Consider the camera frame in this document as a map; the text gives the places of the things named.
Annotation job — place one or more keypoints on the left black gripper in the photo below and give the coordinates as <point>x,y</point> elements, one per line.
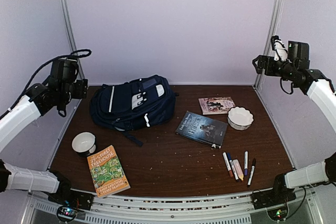
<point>81,91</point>

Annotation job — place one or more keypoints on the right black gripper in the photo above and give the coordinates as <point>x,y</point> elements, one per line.
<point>262,59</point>

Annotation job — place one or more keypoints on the pink illustrated paperback book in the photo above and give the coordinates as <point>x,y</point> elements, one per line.
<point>219,105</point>

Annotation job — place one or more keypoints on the navy blue student backpack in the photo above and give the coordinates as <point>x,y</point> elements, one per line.
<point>140,103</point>

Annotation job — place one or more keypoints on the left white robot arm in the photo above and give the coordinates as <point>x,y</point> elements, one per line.
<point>35,102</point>

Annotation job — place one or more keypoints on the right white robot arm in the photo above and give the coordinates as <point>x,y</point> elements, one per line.
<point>319,89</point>

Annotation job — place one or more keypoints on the white scalloped ceramic bowl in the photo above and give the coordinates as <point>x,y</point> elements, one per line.
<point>240,118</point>

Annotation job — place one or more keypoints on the white cup with black base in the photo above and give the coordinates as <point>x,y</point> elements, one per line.
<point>84,144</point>

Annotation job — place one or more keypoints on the dark blue Wuthering Heights book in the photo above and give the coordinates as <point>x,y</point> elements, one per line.
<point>202,129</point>

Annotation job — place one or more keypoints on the purple capped white marker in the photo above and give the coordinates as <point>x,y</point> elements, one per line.
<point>245,163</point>

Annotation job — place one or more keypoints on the black marker pen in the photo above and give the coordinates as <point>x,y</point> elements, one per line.
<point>251,172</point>

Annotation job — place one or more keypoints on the orange Treehouse paperback book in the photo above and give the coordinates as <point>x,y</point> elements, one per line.
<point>107,173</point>

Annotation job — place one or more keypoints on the brown capped white marker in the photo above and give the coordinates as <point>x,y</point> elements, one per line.
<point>229,169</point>

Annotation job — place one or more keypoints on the pink and yellow highlighter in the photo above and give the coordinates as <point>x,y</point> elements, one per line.
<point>238,169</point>

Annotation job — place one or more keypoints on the blue capped white marker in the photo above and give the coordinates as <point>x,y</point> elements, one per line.
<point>232,166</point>

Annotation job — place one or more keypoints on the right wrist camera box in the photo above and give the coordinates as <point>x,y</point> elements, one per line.
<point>298,54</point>

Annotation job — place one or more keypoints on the right aluminium frame post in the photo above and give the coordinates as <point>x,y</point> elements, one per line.
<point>274,24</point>

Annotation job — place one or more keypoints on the aluminium frame post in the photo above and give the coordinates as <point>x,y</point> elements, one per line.
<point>274,24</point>
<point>68,26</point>

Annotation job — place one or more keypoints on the left aluminium frame post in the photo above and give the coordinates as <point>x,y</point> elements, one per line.
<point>68,26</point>

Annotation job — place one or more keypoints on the front aluminium rail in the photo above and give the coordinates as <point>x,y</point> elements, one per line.
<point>231,208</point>

